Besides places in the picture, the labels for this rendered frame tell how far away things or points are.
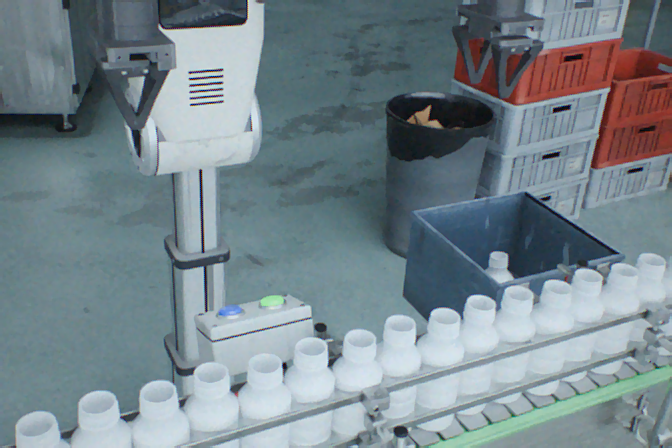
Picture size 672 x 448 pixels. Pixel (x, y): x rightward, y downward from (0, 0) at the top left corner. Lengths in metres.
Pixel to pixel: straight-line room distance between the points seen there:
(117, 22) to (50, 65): 3.70
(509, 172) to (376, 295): 0.83
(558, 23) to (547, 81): 0.24
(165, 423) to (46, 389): 1.88
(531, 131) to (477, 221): 1.67
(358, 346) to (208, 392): 0.19
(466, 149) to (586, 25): 0.76
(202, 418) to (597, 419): 0.60
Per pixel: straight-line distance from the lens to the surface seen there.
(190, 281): 1.51
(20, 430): 0.83
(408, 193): 3.17
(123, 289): 3.12
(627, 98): 3.93
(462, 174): 3.14
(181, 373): 1.62
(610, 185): 4.11
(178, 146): 1.33
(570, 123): 3.60
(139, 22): 0.78
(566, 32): 3.36
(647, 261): 1.20
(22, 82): 4.53
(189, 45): 1.28
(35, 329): 2.97
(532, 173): 3.54
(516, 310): 1.02
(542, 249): 1.82
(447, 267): 1.58
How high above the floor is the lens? 1.70
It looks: 29 degrees down
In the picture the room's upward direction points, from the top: 4 degrees clockwise
